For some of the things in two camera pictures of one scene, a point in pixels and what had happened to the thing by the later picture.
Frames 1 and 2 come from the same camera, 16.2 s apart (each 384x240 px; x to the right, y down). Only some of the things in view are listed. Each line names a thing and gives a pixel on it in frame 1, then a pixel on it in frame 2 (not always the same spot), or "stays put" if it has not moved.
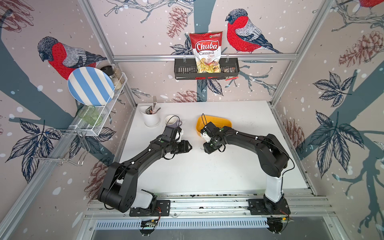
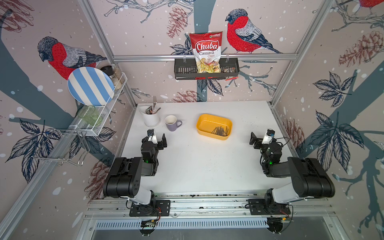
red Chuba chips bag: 207,47 stays put
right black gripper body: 210,146 -> 263,149
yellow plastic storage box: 218,121 stays put
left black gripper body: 175,147 -> 159,146
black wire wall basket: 186,68 stays put
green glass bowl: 89,114 stays put
